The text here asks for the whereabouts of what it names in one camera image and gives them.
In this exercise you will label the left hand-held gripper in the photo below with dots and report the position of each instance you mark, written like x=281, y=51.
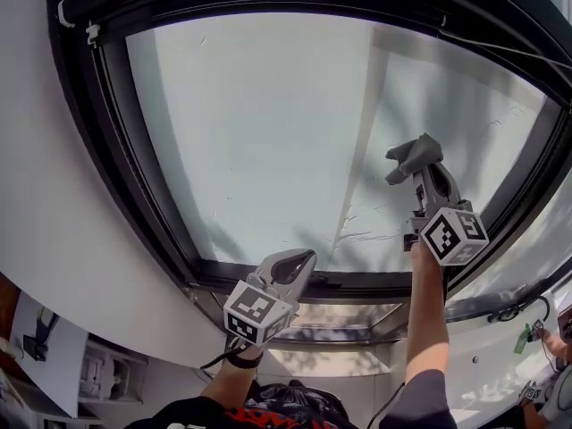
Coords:
x=259, y=311

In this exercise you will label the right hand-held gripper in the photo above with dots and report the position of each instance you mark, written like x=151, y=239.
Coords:
x=451, y=237

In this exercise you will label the grey cloth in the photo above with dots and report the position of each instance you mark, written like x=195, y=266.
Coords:
x=420, y=154

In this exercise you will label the frosted window glass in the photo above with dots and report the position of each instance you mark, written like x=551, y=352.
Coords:
x=268, y=128

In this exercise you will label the person's right forearm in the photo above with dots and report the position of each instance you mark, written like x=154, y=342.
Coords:
x=426, y=311

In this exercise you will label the person's left forearm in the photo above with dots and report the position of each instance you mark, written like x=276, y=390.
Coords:
x=228, y=382

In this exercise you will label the black wristband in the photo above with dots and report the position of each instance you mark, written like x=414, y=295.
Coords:
x=243, y=361

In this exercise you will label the black printed shirt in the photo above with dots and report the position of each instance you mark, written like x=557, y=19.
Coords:
x=290, y=409

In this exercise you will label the black wrought iron hook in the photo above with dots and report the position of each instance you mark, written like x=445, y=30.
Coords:
x=505, y=314

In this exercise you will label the green tag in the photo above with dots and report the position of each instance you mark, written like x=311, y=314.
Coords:
x=524, y=342

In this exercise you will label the white folded plastic rack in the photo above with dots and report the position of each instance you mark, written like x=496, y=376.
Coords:
x=100, y=376

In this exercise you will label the white table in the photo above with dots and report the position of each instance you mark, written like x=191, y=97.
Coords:
x=62, y=373

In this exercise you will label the black oval-headed stand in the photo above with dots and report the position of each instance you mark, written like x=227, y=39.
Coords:
x=44, y=329

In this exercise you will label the black roller blind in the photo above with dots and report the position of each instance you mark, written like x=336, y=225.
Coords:
x=268, y=2

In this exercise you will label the small black box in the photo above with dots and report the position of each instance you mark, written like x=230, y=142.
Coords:
x=32, y=344

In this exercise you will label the white drawer cabinet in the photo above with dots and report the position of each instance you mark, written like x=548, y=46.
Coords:
x=18, y=409

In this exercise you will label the white blind end cap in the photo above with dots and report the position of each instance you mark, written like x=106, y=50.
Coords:
x=64, y=14

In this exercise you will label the black window frame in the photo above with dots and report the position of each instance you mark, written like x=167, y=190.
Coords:
x=89, y=105

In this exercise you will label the white blind rail clip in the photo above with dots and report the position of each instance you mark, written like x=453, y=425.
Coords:
x=93, y=34

